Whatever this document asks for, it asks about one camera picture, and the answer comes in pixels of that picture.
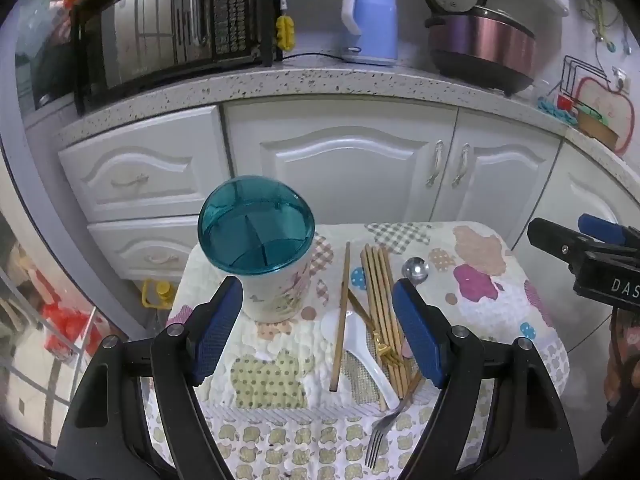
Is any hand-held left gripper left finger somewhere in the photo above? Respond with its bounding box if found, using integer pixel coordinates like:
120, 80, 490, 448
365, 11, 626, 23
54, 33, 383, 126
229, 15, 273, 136
52, 276, 245, 480

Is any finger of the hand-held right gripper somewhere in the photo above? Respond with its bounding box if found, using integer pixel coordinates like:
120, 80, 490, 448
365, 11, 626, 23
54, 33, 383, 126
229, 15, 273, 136
578, 213, 640, 248
527, 217, 640, 273

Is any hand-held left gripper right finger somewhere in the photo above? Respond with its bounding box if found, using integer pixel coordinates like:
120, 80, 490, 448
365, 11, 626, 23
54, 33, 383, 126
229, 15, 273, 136
391, 279, 582, 480

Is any round metal spoon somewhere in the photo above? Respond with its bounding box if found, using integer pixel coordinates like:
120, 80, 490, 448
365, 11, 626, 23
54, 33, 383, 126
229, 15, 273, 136
401, 256, 431, 287

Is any bundle of wooden chopsticks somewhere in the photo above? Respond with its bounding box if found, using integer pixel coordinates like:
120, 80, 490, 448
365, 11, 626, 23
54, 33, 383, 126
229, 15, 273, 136
360, 244, 426, 411

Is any teal rimmed utensil holder cup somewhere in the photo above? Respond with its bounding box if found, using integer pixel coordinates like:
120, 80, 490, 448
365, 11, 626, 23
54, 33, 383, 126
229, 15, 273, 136
197, 176, 317, 324

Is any wooden chopstick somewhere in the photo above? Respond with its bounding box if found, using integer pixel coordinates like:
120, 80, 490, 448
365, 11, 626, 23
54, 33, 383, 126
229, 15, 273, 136
328, 241, 352, 394

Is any silver fork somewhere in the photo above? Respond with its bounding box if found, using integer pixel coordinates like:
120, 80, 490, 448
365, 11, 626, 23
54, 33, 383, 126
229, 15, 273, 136
364, 375, 427, 467

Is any person's right forearm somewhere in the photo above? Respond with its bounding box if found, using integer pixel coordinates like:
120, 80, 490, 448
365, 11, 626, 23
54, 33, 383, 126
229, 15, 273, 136
601, 307, 640, 443

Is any small gold fork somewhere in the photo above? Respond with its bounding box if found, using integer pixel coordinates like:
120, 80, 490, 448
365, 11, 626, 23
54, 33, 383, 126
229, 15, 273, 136
346, 287, 404, 367

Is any corner white cabinet door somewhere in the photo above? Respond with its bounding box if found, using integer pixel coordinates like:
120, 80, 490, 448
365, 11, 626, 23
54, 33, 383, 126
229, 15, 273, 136
525, 144, 640, 252

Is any white plastic soup spoon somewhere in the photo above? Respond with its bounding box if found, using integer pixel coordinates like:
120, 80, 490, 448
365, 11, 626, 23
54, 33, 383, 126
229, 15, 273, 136
320, 308, 401, 411

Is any yellow plastic container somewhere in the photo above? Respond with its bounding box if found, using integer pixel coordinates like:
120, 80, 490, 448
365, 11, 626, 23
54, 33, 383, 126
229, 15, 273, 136
141, 278, 174, 309

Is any narrow white cabinet door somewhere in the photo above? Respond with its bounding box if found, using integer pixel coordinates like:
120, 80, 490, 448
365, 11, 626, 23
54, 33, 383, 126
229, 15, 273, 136
440, 110, 564, 247

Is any patchwork quilted cloth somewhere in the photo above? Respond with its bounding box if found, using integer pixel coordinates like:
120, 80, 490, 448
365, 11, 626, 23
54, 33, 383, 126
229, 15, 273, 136
140, 220, 571, 480

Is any yellow green sponge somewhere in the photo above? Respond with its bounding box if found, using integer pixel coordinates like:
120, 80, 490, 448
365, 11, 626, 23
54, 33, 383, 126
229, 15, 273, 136
575, 106, 619, 149

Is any small white cabinet drawer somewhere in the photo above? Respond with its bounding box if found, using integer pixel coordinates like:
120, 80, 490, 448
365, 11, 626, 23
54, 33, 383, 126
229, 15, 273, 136
87, 215, 204, 282

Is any teal scrubbing cloth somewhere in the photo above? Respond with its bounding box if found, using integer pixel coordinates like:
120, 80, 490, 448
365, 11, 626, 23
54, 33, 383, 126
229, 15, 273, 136
537, 96, 579, 124

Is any red plastic bag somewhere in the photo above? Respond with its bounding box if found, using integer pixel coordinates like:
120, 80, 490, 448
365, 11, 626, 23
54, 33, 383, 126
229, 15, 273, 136
42, 302, 109, 362

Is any large white cabinet drawer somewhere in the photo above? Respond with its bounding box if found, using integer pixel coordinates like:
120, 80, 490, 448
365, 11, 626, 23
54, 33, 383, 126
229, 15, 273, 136
57, 105, 232, 224

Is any wide white cabinet door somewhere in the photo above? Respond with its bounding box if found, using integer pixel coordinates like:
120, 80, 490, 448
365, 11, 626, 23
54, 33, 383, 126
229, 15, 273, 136
222, 102, 459, 227

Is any glass sliding door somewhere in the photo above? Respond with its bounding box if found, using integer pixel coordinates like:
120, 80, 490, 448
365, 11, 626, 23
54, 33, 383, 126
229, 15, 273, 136
0, 210, 128, 461

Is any purple rice cooker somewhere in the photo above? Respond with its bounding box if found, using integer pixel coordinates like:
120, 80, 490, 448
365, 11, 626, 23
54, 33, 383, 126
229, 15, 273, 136
423, 0, 537, 97

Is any blue electric kettle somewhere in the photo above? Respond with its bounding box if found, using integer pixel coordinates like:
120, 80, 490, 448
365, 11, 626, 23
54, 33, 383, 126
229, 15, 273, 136
341, 0, 400, 66

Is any black microwave oven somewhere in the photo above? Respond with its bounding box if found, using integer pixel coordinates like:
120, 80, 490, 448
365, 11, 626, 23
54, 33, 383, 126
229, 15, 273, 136
69, 0, 279, 114

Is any yellow bottle brush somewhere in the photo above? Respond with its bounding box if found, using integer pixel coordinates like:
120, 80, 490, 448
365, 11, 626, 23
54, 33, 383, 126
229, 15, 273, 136
274, 0, 299, 54

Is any red apple wall decal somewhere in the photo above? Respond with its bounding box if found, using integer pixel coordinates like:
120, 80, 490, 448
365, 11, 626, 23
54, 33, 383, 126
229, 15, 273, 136
547, 54, 636, 157

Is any metal cabinet door handle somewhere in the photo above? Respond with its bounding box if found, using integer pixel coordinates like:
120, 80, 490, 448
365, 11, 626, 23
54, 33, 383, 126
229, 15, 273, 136
452, 143, 471, 189
426, 140, 445, 187

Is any green wall decal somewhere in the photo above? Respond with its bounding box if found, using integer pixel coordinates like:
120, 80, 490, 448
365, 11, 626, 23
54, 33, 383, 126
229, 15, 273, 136
580, 0, 634, 56

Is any black kettle cable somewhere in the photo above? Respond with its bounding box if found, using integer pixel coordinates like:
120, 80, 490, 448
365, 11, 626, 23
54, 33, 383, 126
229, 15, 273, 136
282, 51, 351, 61

